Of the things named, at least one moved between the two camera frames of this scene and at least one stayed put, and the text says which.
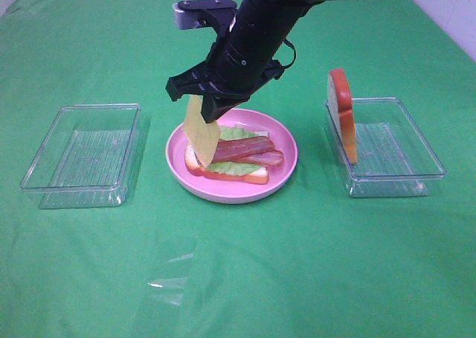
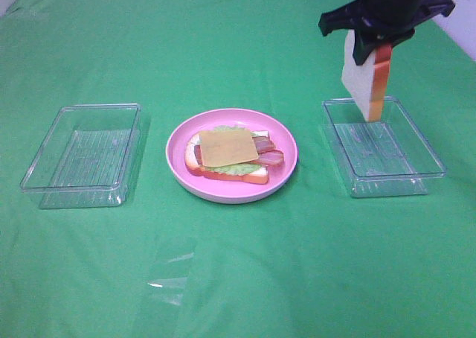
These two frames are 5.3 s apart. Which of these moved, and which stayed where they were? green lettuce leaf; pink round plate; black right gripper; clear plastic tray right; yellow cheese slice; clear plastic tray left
Moved: yellow cheese slice; black right gripper
Stayed: clear plastic tray right; clear plastic tray left; pink round plate; green lettuce leaf
